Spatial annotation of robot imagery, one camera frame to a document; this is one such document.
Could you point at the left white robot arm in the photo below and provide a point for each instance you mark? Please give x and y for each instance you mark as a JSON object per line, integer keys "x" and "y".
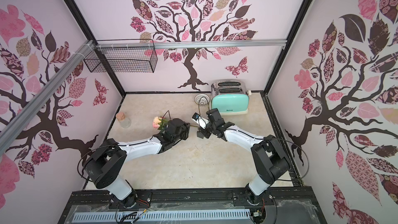
{"x": 105, "y": 163}

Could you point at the white slotted cable duct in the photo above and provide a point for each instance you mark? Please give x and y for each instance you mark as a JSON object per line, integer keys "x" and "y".
{"x": 161, "y": 216}

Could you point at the black wire basket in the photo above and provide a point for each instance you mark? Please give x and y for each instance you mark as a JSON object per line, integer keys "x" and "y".
{"x": 123, "y": 56}

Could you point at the mint green toaster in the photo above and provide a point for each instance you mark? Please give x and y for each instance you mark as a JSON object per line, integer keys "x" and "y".
{"x": 230, "y": 97}

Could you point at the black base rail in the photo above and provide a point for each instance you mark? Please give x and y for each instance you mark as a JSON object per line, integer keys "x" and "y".
{"x": 280, "y": 205}

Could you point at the aluminium frame rail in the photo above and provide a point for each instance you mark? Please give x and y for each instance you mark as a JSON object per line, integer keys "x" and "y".
{"x": 10, "y": 133}
{"x": 198, "y": 44}

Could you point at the rear aluminium frame rail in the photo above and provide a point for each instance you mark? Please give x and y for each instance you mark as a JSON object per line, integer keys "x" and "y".
{"x": 198, "y": 44}

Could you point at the peach artificial rose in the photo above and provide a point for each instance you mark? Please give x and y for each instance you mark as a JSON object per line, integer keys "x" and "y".
{"x": 157, "y": 121}

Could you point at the patterned white bowl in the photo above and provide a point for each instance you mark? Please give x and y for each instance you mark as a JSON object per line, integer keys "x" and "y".
{"x": 202, "y": 99}

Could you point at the left aluminium frame rail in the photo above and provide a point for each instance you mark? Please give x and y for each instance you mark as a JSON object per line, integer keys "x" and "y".
{"x": 10, "y": 133}

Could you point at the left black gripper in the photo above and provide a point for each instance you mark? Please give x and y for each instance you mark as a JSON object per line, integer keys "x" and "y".
{"x": 187, "y": 126}

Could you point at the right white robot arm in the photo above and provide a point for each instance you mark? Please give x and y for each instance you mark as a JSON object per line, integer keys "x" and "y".
{"x": 270, "y": 159}

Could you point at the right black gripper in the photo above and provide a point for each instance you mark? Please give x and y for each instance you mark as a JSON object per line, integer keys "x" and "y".
{"x": 207, "y": 128}

